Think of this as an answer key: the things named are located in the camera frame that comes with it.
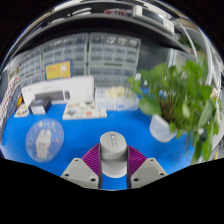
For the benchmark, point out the yellow blue flat box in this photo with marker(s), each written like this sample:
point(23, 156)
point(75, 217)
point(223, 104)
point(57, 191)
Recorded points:
point(58, 70)

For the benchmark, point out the dark metal shelf unit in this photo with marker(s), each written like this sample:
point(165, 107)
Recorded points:
point(100, 23)

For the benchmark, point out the red blue checked cloth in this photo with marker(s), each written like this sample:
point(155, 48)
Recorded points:
point(7, 96)

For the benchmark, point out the small black box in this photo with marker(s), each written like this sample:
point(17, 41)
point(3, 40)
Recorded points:
point(40, 106)

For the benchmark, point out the white blue tissue box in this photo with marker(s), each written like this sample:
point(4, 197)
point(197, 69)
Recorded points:
point(115, 100)

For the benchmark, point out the white keyboard packaging box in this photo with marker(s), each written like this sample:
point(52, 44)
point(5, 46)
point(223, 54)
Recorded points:
point(80, 86)

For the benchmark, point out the navy white dotted cloth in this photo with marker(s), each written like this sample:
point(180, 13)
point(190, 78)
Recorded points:
point(8, 116)

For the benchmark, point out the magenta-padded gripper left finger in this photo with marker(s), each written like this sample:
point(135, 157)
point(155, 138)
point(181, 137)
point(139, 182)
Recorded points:
point(78, 171)

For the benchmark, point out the large colourful sticker sheet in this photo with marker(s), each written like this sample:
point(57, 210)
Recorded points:
point(83, 110)

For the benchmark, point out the round blue rabbit mouse pad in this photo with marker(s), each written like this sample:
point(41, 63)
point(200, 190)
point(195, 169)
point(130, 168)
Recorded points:
point(45, 140)

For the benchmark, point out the grey computer mouse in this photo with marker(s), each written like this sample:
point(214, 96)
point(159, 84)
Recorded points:
point(113, 153)

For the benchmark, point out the green plant in white pot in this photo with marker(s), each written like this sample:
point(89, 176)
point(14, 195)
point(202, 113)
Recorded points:
point(176, 96)

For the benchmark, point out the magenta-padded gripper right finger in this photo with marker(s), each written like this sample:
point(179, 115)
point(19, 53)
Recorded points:
point(150, 171)

